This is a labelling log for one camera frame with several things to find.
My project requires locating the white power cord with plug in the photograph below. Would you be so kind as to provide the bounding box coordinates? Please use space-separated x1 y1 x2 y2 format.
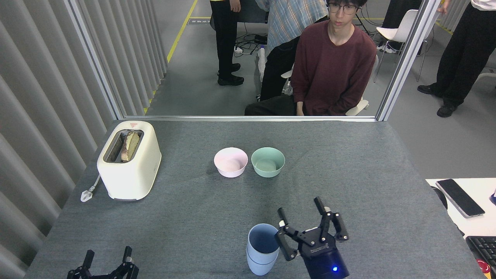
80 174 102 203

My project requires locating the grey pleated curtain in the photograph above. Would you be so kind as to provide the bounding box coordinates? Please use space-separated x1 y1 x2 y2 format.
0 0 167 279

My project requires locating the black keyboard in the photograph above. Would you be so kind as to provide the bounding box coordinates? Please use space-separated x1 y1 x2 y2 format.
465 236 496 279

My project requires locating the standing person in black trousers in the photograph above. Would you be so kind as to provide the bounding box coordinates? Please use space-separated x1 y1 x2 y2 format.
417 0 496 118

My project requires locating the silver table rail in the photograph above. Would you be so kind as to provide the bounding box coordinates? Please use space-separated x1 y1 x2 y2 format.
123 115 378 122

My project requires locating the standing person with black shoes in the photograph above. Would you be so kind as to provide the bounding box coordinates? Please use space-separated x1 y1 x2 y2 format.
209 0 245 86

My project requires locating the cream white toaster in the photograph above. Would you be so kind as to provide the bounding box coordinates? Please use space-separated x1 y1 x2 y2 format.
97 121 162 201

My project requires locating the black smartphone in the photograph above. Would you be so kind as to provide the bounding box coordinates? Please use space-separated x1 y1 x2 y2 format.
435 179 486 219

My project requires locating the toasted bread slice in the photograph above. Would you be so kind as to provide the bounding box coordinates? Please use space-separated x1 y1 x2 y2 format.
121 131 141 162

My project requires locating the white seat of seated person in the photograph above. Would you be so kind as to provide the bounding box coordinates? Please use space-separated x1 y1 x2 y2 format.
346 54 379 117

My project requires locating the black computer mouse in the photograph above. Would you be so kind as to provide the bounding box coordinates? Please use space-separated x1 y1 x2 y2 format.
431 186 448 210

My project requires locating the blue cup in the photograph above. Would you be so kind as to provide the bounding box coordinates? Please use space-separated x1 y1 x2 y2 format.
247 223 280 265
246 250 277 276

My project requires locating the white side table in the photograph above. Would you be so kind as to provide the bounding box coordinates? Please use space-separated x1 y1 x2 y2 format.
425 177 496 238

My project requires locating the seated person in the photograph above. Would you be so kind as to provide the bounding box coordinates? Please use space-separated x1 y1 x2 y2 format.
244 0 377 117

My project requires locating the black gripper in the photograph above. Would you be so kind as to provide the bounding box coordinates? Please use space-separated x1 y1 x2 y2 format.
275 196 350 279
67 246 140 279

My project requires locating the silver post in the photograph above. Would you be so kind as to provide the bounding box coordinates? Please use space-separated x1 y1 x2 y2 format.
376 0 442 122

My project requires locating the grey chair with castor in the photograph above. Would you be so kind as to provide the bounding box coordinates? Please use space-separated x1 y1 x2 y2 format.
473 68 496 85

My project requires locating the white chair with metal legs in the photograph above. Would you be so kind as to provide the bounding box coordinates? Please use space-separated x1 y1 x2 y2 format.
374 9 431 83

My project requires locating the white wheeled stand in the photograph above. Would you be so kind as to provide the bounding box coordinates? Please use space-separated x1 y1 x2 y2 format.
256 46 295 96

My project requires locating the green bowl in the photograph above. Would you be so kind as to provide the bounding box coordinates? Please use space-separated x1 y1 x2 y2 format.
251 147 286 178

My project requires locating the pink bowl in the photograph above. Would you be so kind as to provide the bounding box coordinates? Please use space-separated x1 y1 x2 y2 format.
214 147 248 178

